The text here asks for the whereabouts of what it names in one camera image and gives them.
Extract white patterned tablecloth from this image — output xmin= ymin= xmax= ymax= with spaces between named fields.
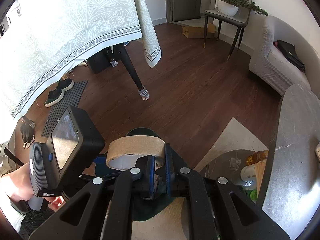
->
xmin=1 ymin=0 xmax=162 ymax=142

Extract amber drink bottle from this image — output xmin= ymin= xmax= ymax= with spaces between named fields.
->
xmin=246 ymin=150 xmax=268 ymax=166

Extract grey door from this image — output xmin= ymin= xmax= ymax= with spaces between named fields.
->
xmin=164 ymin=0 xmax=217 ymax=23

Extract round grey marble coffee table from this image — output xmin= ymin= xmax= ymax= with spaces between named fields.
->
xmin=257 ymin=85 xmax=319 ymax=239

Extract black handbag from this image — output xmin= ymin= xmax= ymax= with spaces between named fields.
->
xmin=273 ymin=40 xmax=305 ymax=73

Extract grey striped door mat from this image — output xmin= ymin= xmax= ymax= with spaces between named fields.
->
xmin=41 ymin=80 xmax=88 ymax=138

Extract black dining table leg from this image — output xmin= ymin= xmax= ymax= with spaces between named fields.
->
xmin=114 ymin=43 xmax=150 ymax=101

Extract grey armchair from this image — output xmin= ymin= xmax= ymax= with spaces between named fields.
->
xmin=248 ymin=16 xmax=311 ymax=95

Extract grey dining chair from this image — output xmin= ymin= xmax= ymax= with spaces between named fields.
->
xmin=203 ymin=0 xmax=250 ymax=59

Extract cardboard box on floor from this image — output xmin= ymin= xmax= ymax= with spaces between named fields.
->
xmin=182 ymin=22 xmax=215 ymax=38

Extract white potted bonsai plant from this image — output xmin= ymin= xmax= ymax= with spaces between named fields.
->
xmin=217 ymin=0 xmax=268 ymax=16

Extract wooden shelf panel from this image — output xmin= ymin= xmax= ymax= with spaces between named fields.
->
xmin=254 ymin=160 xmax=267 ymax=194

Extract black camera box with screen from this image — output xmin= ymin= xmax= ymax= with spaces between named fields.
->
xmin=29 ymin=106 xmax=105 ymax=197

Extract person's left hand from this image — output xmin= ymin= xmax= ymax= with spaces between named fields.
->
xmin=0 ymin=162 xmax=66 ymax=213

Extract cardboard tape roll core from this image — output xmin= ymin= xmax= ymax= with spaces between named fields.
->
xmin=106 ymin=135 xmax=165 ymax=171

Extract white plastic bottle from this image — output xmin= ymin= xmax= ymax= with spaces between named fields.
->
xmin=240 ymin=164 xmax=257 ymax=181

